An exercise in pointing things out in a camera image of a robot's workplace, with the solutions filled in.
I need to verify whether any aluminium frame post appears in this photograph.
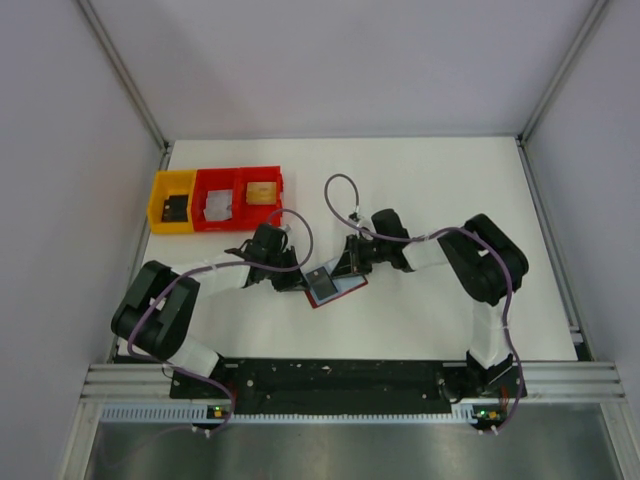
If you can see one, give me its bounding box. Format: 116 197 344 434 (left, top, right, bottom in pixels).
517 0 612 147
73 0 170 152

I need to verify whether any red leather card holder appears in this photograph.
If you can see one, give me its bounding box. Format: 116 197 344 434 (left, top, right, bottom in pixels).
303 257 368 309

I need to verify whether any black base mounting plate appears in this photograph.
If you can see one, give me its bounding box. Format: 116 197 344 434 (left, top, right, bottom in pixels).
170 357 527 416

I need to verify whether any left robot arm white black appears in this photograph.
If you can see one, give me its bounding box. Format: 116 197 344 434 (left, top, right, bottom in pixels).
111 223 304 377

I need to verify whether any gold credit card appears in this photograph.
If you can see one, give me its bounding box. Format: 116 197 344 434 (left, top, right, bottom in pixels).
245 182 279 206

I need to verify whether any red plastic bin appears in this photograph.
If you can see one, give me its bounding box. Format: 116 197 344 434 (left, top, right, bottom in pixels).
191 168 241 232
239 166 283 230

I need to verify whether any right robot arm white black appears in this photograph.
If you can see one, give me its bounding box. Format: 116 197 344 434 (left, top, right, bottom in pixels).
331 209 529 399

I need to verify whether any white slotted cable duct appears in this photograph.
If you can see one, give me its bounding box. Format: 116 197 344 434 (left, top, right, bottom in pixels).
100 403 505 426

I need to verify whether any aluminium left frame post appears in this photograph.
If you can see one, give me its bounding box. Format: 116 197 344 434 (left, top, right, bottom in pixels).
73 0 170 152

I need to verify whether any aluminium front frame rail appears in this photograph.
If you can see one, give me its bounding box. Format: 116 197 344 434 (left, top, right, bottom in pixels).
80 362 626 403

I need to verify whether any silver VIP credit card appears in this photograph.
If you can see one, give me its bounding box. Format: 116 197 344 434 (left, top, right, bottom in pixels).
203 190 233 222

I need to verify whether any red plastic bin middle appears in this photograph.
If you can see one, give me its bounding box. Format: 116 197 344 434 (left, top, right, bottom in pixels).
191 168 241 232

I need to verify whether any yellow plastic bin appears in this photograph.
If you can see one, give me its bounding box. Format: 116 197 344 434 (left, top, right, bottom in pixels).
147 170 196 235

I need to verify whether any silver card in bin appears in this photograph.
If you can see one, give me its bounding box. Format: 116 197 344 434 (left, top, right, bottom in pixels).
218 201 233 221

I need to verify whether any aluminium right frame post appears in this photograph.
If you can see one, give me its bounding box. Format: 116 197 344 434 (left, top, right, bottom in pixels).
517 0 612 147

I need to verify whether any red plastic bin right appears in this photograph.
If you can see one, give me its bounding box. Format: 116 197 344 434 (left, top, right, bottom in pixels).
239 166 283 230

